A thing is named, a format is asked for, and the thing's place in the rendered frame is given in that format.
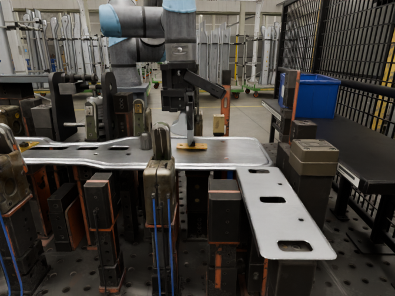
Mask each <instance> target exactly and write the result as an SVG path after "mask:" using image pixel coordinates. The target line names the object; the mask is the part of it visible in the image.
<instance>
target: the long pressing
mask: <svg viewBox="0 0 395 296"><path fill-rule="evenodd" d="M14 137H15V140H16V142H17V144H18V146H19V144H20V143H22V142H39V144H37V145H35V146H33V147H67V149H64V150H30V149H31V148H33V147H31V148H30V149H28V150H26V151H24V152H22V157H23V158H24V161H25V163H26V165H45V166H86V167H91V168H94V169H99V170H145V168H146V166H147V164H148V162H149V160H150V158H151V157H152V156H153V147H152V149H150V150H141V149H140V136H126V137H121V138H118V139H113V140H109V141H105V142H55V141H53V140H52V139H50V138H48V137H29V136H14ZM193 142H195V143H206V144H207V149H177V148H176V146H177V143H188V138H187V137H185V136H171V145H172V156H173V157H174V158H175V171H236V168H237V167H274V162H273V161H272V159H271V158H270V156H269V155H268V153H267V151H266V150H265V148H264V147H263V145H262V144H261V142H259V141H258V140H257V139H256V138H254V137H239V136H194V138H193ZM81 147H98V148H97V149H96V150H78V149H79V148H81ZM113 147H127V148H128V149H127V150H110V149H111V148H113ZM95 154H96V155H95ZM127 154H129V155H127ZM225 158H228V159H225Z"/></svg>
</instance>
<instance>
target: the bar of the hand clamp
mask: <svg viewBox="0 0 395 296"><path fill-rule="evenodd" d="M189 70H190V71H192V72H194V73H196V74H198V75H199V64H196V67H195V68H189ZM195 107H196V108H197V121H199V87H197V86H195Z"/></svg>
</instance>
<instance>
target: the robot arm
mask: <svg viewBox="0 0 395 296"><path fill-rule="evenodd" d="M99 20H100V25H101V31H102V34H103V35H104V36H105V37H109V46H108V47H109V53H110V59H111V72H113V74H114V75H115V79H116V85H117V88H126V87H135V86H141V85H142V81H141V79H140V76H139V73H138V70H137V67H136V63H137V62H156V63H159V62H164V61H165V60H167V61H169V63H167V64H161V65H160V70H161V71H162V89H161V90H160V94H161V104H162V111H169V112H178V111H180V114H179V118H178V119H177V120H175V121H173V123H172V126H171V127H170V131H171V132H172V133H173V134H178V135H181V136H185V137H187V138H188V146H190V145H191V143H192V142H193V138H194V109H195V86H197V87H199V88H201V89H203V90H205V91H207V92H208V93H210V95H211V96H213V97H214V98H217V99H223V98H224V96H225V94H226V92H227V91H226V90H225V87H223V86H222V85H221V84H218V83H216V84H215V83H213V82H211V81H209V80H207V79H205V78H203V77H201V76H199V75H198V74H196V73H194V72H192V71H190V70H189V68H195V67H196V62H194V60H196V59H197V58H196V3H195V0H143V6H136V2H135V0H107V4H106V5H100V6H99ZM179 70H180V75H179V74H178V71H179Z"/></svg>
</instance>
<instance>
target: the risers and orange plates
mask: <svg viewBox="0 0 395 296"><path fill-rule="evenodd" d="M119 182H120V198H121V204H122V214H123V224H124V236H125V241H134V240H135V237H136V234H137V232H138V229H139V226H138V217H137V210H136V197H135V185H134V182H133V174H132V170H124V171H123V172H122V174H121V175H120V177H119ZM47 202H48V207H49V217H50V221H51V225H52V230H53V235H54V239H55V242H54V243H55V248H56V252H72V251H75V250H76V248H77V246H78V245H79V243H80V242H81V240H82V239H83V237H84V235H85V234H86V230H85V224H84V220H83V214H82V207H81V201H80V196H79V193H78V187H77V183H64V184H63V185H61V186H60V188H58V189H57V191H55V192H54V193H53V194H52V195H51V196H50V197H49V198H48V199H47Z"/></svg>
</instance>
